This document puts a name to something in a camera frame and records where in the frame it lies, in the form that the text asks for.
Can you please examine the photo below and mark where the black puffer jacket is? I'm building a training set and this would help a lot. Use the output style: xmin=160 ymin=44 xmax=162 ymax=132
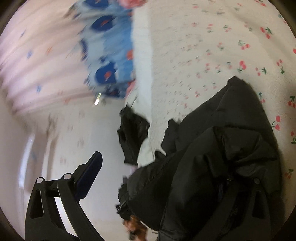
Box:
xmin=117 ymin=77 xmax=283 ymax=240

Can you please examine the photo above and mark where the whale print curtain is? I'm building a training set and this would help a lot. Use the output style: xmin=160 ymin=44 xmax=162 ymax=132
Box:
xmin=1 ymin=1 xmax=135 ymax=113

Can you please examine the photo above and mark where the cherry print bed sheet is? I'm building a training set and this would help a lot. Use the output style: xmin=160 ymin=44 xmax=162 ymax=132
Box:
xmin=147 ymin=0 xmax=295 ymax=216

